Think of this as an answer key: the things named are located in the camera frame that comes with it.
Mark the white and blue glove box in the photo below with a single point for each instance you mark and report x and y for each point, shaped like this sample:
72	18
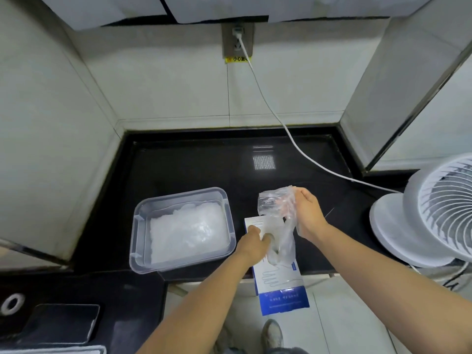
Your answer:
280	283

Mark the white cloth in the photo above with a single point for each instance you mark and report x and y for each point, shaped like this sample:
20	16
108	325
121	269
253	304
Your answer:
48	350

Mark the pile of clear plastic gloves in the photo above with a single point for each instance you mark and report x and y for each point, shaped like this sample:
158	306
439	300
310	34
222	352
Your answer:
188	232

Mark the grey trousers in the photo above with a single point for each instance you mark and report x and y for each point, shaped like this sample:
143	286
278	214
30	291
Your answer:
287	351

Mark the yellow warning sticker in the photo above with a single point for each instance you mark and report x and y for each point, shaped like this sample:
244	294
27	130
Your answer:
233	59

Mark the black smartphone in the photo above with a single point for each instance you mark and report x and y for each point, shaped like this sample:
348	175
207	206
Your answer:
61	324

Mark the grey wall socket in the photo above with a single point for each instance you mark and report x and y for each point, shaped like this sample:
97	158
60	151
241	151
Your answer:
228	44

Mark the person's right fingers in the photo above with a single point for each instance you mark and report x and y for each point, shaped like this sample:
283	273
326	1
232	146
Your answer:
299	195

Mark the person's left hand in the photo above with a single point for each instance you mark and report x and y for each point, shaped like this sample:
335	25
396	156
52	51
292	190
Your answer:
252	246

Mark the person's right hand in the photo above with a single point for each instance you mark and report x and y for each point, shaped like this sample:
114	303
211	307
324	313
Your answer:
309	213

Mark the grey right shoe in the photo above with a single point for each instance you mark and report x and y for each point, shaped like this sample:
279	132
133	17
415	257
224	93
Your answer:
272	334

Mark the white power plug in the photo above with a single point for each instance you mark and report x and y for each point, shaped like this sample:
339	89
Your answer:
238	32

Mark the clear plastic storage container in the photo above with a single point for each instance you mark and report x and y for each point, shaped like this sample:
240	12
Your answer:
142	232

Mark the person's right forearm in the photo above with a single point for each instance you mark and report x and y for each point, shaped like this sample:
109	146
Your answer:
368	276

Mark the person's left fingers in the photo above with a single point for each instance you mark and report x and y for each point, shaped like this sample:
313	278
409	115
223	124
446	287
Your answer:
258	232

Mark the clear disposable plastic glove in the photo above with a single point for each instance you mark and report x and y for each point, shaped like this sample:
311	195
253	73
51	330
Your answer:
271	204

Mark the large white paper sheet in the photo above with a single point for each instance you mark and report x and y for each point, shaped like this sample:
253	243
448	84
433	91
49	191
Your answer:
295	7

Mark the white desk fan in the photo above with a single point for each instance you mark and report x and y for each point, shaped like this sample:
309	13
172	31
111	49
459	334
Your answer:
398	228

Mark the person's left forearm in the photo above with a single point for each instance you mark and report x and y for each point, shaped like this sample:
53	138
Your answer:
199	309

